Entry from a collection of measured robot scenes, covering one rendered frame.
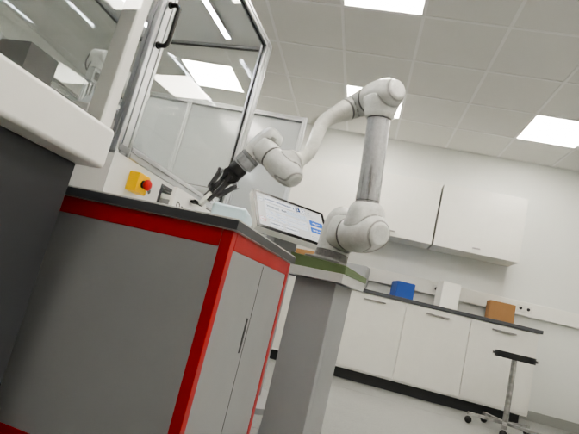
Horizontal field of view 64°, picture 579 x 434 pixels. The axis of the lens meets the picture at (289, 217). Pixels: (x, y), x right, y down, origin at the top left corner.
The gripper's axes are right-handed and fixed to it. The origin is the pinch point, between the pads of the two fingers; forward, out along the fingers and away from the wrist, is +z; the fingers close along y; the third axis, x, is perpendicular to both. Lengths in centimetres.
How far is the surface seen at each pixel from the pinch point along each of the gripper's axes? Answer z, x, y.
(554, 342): -133, -392, -204
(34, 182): 15, 92, -16
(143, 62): -20, 47, 31
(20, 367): 55, 71, -36
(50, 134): 3, 99, -16
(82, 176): 21, 47, 13
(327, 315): -4, -23, -67
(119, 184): 14.5, 39.6, 6.2
